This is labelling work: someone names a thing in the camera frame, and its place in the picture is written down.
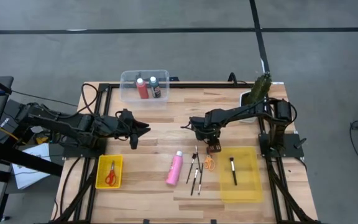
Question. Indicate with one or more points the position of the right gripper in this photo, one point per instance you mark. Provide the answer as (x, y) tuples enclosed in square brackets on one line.
[(214, 147)]

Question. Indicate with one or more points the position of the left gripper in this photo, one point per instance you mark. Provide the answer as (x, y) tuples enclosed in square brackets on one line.
[(126, 124)]

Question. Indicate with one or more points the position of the thin black paintbrush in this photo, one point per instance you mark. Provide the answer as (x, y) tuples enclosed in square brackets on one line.
[(198, 158)]

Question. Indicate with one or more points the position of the fluffy brush white ferrule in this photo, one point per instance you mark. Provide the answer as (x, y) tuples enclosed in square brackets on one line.
[(233, 171)]

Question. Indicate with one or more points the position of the red paint bottle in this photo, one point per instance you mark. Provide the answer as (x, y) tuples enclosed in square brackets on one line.
[(142, 90)]

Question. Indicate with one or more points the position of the dark teal paint bottle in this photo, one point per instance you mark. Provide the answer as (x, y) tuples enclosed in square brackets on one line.
[(155, 90)]

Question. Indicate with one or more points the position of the pink paint bottle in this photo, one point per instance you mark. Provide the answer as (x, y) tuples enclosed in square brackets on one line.
[(174, 171)]

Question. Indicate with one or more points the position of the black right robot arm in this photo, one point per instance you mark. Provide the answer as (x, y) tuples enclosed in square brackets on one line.
[(244, 112)]

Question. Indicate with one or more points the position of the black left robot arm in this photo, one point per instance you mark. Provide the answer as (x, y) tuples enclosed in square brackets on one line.
[(57, 124)]

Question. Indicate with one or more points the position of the clear plastic bin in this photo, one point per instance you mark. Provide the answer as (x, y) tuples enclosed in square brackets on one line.
[(129, 90)]

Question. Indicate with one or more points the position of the yellow translucent tray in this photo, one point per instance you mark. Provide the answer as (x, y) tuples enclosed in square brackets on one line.
[(247, 186)]

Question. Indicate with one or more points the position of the black table clip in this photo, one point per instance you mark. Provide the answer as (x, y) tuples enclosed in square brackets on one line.
[(146, 221), (174, 79), (213, 221)]

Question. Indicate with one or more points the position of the yellow plastic basket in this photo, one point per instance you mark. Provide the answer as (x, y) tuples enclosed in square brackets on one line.
[(101, 180)]

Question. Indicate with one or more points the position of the green cactus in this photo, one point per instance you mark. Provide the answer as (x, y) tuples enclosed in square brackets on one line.
[(259, 88)]

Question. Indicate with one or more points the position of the black stand beam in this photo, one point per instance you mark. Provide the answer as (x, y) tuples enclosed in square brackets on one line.
[(26, 159)]

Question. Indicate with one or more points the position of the white paper sheet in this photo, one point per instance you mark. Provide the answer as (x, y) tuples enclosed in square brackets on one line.
[(30, 174)]

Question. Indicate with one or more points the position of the black box white lettering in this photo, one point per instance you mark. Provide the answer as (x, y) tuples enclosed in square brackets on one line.
[(11, 115)]

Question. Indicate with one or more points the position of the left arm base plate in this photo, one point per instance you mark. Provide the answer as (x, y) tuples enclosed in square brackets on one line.
[(82, 153)]

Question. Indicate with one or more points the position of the black aluminium table frame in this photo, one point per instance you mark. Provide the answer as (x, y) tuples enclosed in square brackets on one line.
[(197, 85)]

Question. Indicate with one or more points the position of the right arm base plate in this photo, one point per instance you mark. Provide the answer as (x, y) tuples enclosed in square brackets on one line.
[(291, 146)]

